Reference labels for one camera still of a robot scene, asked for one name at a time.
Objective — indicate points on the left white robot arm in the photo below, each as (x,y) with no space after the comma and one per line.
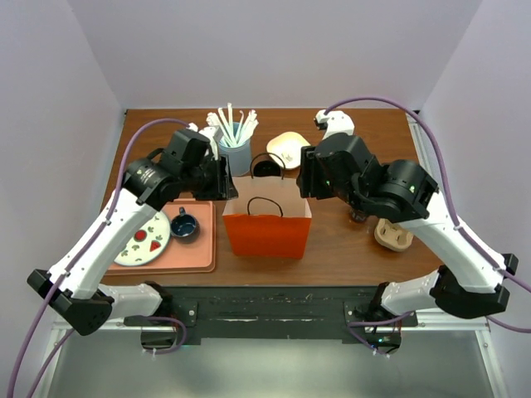
(73,287)

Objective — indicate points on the cream square bowl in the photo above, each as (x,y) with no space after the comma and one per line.
(286,149)

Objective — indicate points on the brown takeout coffee cup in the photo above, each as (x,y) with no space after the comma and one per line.
(359,216)

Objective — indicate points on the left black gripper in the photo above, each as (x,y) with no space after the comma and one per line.
(224,186)

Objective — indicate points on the pink plastic tray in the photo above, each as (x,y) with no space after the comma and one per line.
(178,257)

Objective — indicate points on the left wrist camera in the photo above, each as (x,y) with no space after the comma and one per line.
(186,152)

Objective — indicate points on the blue straw holder cup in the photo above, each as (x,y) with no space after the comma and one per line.
(239,158)

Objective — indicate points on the cardboard cup carrier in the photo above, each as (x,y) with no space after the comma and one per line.
(392,236)

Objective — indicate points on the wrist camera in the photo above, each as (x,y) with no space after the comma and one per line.
(186,152)
(333,122)

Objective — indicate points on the orange paper gift bag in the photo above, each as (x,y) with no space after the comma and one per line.
(268,219)

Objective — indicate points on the white fruit pattern plate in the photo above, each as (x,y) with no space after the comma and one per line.
(147,244)

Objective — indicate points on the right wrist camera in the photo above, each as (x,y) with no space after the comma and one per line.
(333,122)

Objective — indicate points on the black coffee cup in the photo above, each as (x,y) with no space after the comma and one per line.
(267,168)

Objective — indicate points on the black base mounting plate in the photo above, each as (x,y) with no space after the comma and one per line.
(245,312)

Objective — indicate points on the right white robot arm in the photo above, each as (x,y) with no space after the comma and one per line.
(469,282)

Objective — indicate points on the white wrapped straws bundle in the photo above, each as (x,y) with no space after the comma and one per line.
(236,131)

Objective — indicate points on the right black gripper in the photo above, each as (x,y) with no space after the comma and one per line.
(308,176)

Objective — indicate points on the dark blue mug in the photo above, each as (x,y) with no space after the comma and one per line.
(184,227)

